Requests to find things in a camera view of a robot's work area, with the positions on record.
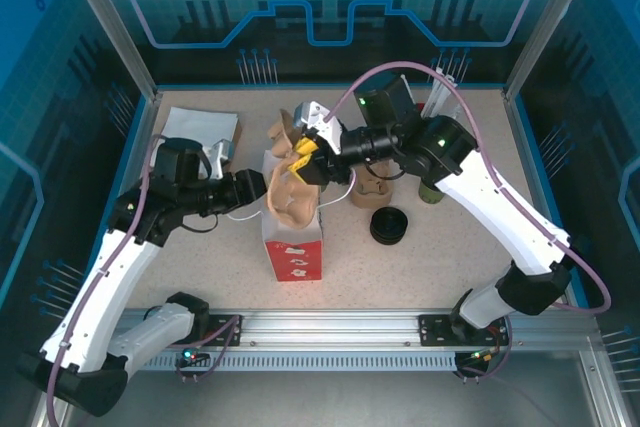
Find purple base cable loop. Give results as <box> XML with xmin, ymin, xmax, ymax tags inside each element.
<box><xmin>452</xmin><ymin>314</ymin><xmax>514</xmax><ymax>383</ymax></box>
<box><xmin>167</xmin><ymin>313</ymin><xmax>242</xmax><ymax>384</ymax></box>

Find thin black right gripper cable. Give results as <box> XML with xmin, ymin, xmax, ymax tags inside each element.
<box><xmin>358</xmin><ymin>157</ymin><xmax>407</xmax><ymax>182</ymax></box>

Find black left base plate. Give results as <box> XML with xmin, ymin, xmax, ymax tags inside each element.
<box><xmin>199</xmin><ymin>314</ymin><xmax>245</xmax><ymax>348</ymax></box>

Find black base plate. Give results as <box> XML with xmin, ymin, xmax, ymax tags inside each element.
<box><xmin>418</xmin><ymin>314</ymin><xmax>511</xmax><ymax>347</ymax></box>
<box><xmin>199</xmin><ymin>314</ymin><xmax>245</xmax><ymax>348</ymax></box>

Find small LED circuit board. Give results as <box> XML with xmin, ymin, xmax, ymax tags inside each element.
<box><xmin>174</xmin><ymin>344</ymin><xmax>211</xmax><ymax>368</ymax></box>
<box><xmin>457</xmin><ymin>346</ymin><xmax>501</xmax><ymax>373</ymax></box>

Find beige pulp cup carrier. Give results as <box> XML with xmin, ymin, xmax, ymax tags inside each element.
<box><xmin>263</xmin><ymin>109</ymin><xmax>322</xmax><ymax>232</ymax></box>

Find aluminium frame post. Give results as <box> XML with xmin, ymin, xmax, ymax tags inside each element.
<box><xmin>502</xmin><ymin>0</ymin><xmax>601</xmax><ymax>98</ymax></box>
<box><xmin>57</xmin><ymin>0</ymin><xmax>164</xmax><ymax>98</ymax></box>

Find green paper coffee cup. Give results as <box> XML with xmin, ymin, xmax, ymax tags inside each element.
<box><xmin>418</xmin><ymin>177</ymin><xmax>447</xmax><ymax>205</ymax></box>

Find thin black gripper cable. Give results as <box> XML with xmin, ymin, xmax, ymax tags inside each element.
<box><xmin>358</xmin><ymin>157</ymin><xmax>407</xmax><ymax>182</ymax></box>
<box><xmin>178</xmin><ymin>211</ymin><xmax>222</xmax><ymax>235</ymax></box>

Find slotted grey cable duct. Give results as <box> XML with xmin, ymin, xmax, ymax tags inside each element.
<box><xmin>139</xmin><ymin>350</ymin><xmax>461</xmax><ymax>373</ymax></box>

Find brown paper cup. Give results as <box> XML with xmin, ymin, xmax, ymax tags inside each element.
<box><xmin>349</xmin><ymin>161</ymin><xmax>396</xmax><ymax>211</ymax></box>

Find stack of black cup lids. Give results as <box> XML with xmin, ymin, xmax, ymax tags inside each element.
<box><xmin>369</xmin><ymin>205</ymin><xmax>410</xmax><ymax>247</ymax></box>

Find thin black left gripper cable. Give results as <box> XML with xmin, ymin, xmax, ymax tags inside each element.
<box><xmin>178</xmin><ymin>211</ymin><xmax>222</xmax><ymax>235</ymax></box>

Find white red-printed paper bag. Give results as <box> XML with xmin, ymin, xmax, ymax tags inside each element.
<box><xmin>227</xmin><ymin>161</ymin><xmax>359</xmax><ymax>282</ymax></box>

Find aluminium mounting rail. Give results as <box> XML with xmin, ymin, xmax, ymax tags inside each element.
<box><xmin>117</xmin><ymin>307</ymin><xmax>601</xmax><ymax>351</ymax></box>

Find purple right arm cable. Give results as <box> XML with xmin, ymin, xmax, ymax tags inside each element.
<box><xmin>324</xmin><ymin>61</ymin><xmax>614</xmax><ymax>316</ymax></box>

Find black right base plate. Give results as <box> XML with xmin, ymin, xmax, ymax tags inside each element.
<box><xmin>418</xmin><ymin>314</ymin><xmax>511</xmax><ymax>347</ymax></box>

